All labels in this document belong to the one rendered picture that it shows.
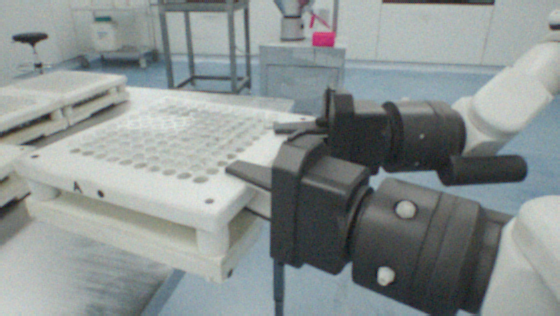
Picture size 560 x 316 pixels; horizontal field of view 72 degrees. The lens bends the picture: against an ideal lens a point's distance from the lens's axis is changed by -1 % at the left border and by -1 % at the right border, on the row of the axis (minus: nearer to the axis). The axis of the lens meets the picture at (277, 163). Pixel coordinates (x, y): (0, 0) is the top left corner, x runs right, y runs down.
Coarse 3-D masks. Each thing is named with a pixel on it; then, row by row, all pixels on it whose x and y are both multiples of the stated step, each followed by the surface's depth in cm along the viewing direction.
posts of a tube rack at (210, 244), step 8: (32, 184) 39; (40, 184) 40; (32, 192) 40; (40, 192) 40; (48, 192) 40; (56, 192) 41; (40, 200) 40; (200, 232) 32; (208, 232) 31; (224, 232) 32; (200, 240) 32; (208, 240) 32; (216, 240) 32; (224, 240) 32; (200, 248) 33; (208, 248) 32; (216, 248) 32; (224, 248) 33; (208, 256) 33
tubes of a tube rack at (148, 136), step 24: (144, 120) 46; (168, 120) 47; (192, 120) 46; (216, 120) 48; (240, 120) 47; (96, 144) 41; (120, 144) 40; (144, 144) 40; (168, 144) 40; (192, 144) 41; (216, 144) 40; (192, 168) 36
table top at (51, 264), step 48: (144, 96) 121; (192, 96) 121; (240, 96) 121; (48, 144) 88; (0, 240) 57; (48, 240) 57; (96, 240) 57; (0, 288) 48; (48, 288) 48; (96, 288) 48; (144, 288) 49
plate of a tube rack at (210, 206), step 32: (96, 128) 47; (32, 160) 39; (64, 160) 39; (96, 160) 39; (256, 160) 38; (96, 192) 35; (128, 192) 33; (160, 192) 33; (192, 192) 33; (224, 192) 33; (256, 192) 36; (192, 224) 31; (224, 224) 31
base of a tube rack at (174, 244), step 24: (72, 192) 42; (48, 216) 40; (72, 216) 38; (96, 216) 38; (120, 216) 38; (144, 216) 38; (240, 216) 38; (120, 240) 37; (144, 240) 35; (168, 240) 34; (192, 240) 34; (240, 240) 35; (168, 264) 35; (192, 264) 33; (216, 264) 32
